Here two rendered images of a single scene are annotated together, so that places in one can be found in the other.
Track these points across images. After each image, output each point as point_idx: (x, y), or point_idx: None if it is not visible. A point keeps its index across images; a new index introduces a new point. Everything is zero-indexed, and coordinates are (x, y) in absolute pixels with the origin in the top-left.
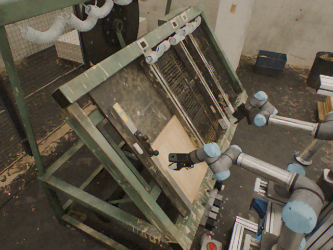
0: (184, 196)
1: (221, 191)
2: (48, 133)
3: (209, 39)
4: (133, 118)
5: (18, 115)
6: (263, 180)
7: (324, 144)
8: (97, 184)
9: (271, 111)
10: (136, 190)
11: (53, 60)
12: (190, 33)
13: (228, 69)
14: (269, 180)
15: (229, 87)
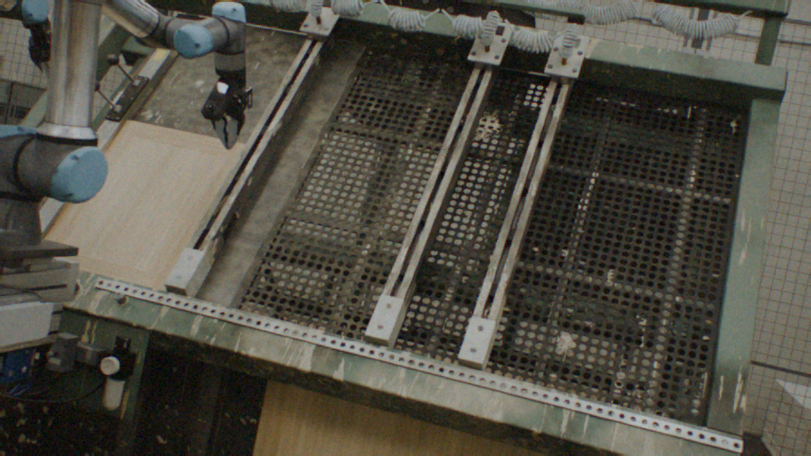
0: (42, 223)
1: None
2: None
3: (725, 184)
4: (180, 80)
5: (366, 303)
6: None
7: (52, 28)
8: None
9: (180, 24)
10: (28, 113)
11: (755, 454)
12: (545, 71)
13: (721, 306)
14: (48, 240)
15: (632, 348)
